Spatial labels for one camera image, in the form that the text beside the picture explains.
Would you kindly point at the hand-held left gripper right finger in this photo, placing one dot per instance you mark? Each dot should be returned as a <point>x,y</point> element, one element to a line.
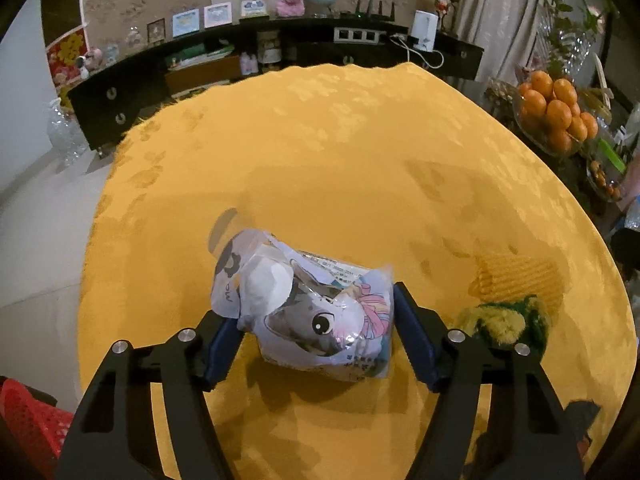
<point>417,342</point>

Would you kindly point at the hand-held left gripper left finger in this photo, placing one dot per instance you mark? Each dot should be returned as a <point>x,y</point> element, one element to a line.
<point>222,352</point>

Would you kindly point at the cat printed plastic packet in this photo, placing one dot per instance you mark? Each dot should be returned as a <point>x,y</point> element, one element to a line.
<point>310,310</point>

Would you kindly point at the dark wrapper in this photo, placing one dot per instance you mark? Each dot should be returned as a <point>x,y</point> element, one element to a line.
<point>582,422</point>

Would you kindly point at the red plastic mesh basket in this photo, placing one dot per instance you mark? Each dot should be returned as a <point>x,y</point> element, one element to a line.
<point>30,425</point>

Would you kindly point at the yellow and green scrub sponge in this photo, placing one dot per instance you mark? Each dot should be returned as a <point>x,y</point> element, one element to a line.
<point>505,322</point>

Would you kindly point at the yellow tablecloth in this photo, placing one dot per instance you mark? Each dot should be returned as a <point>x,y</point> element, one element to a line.
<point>350,160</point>

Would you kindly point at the large glass fruit bowl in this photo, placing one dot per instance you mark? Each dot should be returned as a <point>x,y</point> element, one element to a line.
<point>530,132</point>

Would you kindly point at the small glass fruit bowl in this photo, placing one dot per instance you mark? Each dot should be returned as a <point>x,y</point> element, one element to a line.
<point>605,182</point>

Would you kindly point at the pile of oranges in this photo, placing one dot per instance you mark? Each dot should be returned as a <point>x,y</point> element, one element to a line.
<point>557,112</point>

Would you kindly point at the black low cabinet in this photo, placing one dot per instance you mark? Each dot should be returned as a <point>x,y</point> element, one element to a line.
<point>115,105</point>

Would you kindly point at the brown cardboard box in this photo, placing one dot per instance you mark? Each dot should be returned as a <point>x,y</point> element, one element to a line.
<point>200,75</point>

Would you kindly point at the small pale bottles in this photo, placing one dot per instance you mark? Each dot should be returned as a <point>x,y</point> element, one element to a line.
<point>249,63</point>

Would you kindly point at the green flat packets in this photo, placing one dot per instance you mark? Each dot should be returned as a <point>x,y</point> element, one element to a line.
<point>200,55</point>

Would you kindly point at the labelled jar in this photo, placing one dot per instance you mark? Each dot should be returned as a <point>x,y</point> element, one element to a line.
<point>268,46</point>

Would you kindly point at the white box appliance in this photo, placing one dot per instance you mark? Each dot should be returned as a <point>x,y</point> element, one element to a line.
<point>425,30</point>

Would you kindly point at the white power strip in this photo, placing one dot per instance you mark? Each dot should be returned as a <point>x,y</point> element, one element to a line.
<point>356,35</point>

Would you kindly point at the small doll toy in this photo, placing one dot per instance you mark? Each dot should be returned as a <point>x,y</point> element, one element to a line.
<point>92,60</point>

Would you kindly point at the small glass jar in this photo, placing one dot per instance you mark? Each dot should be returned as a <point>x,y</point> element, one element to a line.
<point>133,39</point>

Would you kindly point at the dark framed picture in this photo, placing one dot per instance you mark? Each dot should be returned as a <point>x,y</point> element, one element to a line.
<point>155,30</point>

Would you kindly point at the black router with antennas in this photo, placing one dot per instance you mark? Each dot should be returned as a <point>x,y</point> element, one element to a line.
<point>367,12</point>

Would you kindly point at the red white figurine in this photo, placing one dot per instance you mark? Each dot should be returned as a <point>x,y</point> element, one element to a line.
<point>445,7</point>

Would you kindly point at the red yellow poster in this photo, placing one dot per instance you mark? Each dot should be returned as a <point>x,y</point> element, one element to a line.
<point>65,52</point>

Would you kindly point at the beige curtain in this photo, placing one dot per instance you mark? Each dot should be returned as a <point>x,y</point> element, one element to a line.
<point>500,10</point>

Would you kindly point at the green leafy plant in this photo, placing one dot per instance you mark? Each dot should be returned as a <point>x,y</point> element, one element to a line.
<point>575,25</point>

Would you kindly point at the small picture frame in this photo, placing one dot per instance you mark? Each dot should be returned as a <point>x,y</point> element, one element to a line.
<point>186,22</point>
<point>254,7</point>
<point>218,15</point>

